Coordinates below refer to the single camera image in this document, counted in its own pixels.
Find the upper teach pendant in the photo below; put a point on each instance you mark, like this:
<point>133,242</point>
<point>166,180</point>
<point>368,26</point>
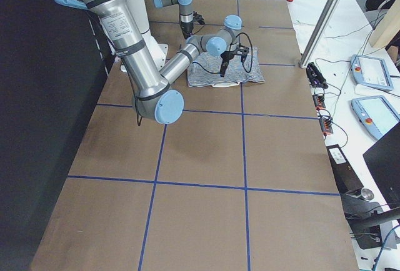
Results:
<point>371,72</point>

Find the orange black electronics strip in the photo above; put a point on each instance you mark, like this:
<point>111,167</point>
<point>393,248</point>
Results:
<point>324,116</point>

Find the lower teach pendant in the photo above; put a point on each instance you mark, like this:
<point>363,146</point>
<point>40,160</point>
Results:
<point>376,114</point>

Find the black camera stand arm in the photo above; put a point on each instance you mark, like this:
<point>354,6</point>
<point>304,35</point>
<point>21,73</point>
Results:
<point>368,222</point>

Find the wooden board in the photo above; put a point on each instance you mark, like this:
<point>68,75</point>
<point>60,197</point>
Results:
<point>387,28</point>

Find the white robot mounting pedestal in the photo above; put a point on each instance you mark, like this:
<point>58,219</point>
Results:
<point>138,11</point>

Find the black monitor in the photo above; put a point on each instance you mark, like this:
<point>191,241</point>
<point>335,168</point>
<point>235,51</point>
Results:
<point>382,160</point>

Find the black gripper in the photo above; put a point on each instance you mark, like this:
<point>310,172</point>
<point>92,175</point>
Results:
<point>225,56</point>
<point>186,27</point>

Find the black box with label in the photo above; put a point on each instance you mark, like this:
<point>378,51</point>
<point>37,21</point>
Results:
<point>345,177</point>

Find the teach pendant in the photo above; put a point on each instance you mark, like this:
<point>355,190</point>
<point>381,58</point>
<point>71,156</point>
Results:
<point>376,114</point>
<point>371,72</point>

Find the aluminium frame post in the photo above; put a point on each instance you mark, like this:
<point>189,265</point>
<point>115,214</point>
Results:
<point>318,31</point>

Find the black gripper tool on desk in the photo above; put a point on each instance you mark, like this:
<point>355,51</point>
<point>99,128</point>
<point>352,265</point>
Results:
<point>315,77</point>

